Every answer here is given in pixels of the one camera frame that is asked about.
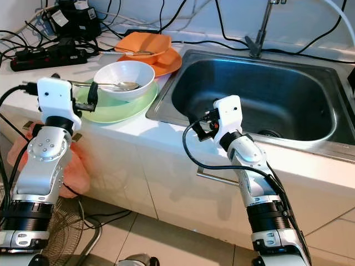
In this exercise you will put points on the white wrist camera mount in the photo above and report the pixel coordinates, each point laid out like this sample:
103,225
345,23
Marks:
230,113
58,100

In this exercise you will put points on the black power strip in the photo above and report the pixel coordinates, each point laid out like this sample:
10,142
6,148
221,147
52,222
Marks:
47,58

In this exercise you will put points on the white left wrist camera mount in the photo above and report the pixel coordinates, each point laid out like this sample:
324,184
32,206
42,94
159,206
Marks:
58,100

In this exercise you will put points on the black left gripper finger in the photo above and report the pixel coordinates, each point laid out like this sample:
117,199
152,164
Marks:
92,97

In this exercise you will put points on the slim long utensil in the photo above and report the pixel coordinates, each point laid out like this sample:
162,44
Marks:
136,52

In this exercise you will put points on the white bowl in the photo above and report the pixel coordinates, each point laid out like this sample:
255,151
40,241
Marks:
133,72

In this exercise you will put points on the black power adapter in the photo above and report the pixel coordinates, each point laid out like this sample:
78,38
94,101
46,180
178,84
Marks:
75,22

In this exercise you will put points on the stainless steel kitchen sink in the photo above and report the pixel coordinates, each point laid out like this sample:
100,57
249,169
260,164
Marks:
272,91

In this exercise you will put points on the green plate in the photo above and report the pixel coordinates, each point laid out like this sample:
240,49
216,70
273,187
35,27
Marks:
122,113

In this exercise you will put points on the orange bowl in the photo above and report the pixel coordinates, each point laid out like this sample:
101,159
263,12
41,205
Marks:
144,41

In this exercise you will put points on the orange plate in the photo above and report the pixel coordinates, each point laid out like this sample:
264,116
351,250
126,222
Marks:
169,62

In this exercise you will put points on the orange plastic bag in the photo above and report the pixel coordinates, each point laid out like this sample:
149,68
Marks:
75,172

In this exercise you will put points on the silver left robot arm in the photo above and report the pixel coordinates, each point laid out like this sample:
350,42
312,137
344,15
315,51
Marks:
47,152

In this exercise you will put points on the steel sink faucet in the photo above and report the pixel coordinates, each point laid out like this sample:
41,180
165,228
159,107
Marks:
253,47

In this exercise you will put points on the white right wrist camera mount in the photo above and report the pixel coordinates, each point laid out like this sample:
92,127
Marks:
230,113

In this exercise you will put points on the metal spoon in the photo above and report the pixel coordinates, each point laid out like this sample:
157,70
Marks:
126,86

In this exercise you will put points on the white kitchen cabinet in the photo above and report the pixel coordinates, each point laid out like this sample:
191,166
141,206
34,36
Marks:
172,183

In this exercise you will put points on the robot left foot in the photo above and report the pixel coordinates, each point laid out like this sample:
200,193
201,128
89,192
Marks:
137,260

